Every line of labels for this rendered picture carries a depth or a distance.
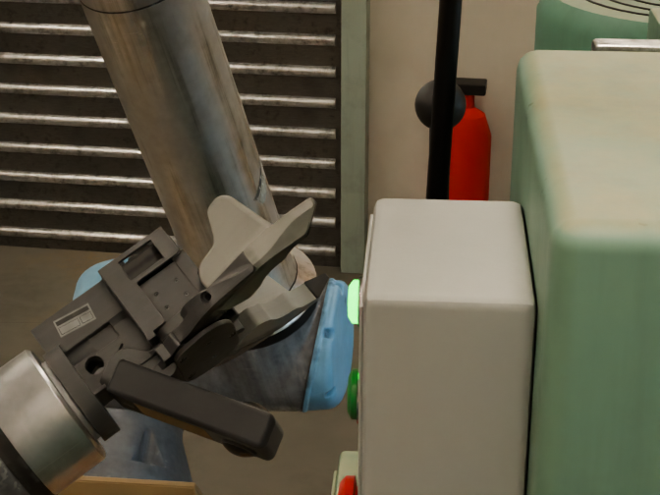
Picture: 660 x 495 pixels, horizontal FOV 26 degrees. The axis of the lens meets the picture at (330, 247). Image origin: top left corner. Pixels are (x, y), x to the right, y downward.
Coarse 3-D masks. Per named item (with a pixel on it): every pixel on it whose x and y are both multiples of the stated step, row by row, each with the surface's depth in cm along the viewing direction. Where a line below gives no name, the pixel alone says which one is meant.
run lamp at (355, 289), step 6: (360, 276) 54; (354, 282) 54; (360, 282) 54; (354, 288) 54; (360, 288) 54; (354, 294) 54; (348, 300) 54; (354, 300) 54; (348, 306) 54; (354, 306) 54; (348, 312) 54; (354, 312) 54; (354, 318) 54
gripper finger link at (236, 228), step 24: (216, 216) 93; (240, 216) 92; (288, 216) 91; (312, 216) 92; (216, 240) 93; (240, 240) 93; (264, 240) 91; (288, 240) 91; (216, 264) 93; (264, 264) 91; (240, 288) 92
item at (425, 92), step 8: (424, 88) 96; (432, 88) 96; (456, 88) 96; (416, 96) 97; (424, 96) 96; (432, 96) 95; (456, 96) 96; (464, 96) 96; (416, 104) 96; (424, 104) 96; (456, 104) 95; (464, 104) 96; (416, 112) 97; (424, 112) 96; (456, 112) 96; (464, 112) 96; (424, 120) 96; (456, 120) 96; (448, 192) 94
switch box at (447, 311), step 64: (384, 256) 52; (448, 256) 52; (512, 256) 52; (384, 320) 49; (448, 320) 49; (512, 320) 49; (384, 384) 50; (448, 384) 50; (512, 384) 50; (384, 448) 51; (448, 448) 51; (512, 448) 51
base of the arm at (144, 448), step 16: (112, 400) 159; (112, 416) 158; (128, 416) 159; (144, 416) 160; (128, 432) 158; (144, 432) 159; (160, 432) 160; (176, 432) 163; (112, 448) 156; (128, 448) 156; (144, 448) 158; (160, 448) 159; (176, 448) 161; (112, 464) 155; (128, 464) 155; (144, 464) 156; (160, 464) 158; (176, 464) 160; (176, 480) 158
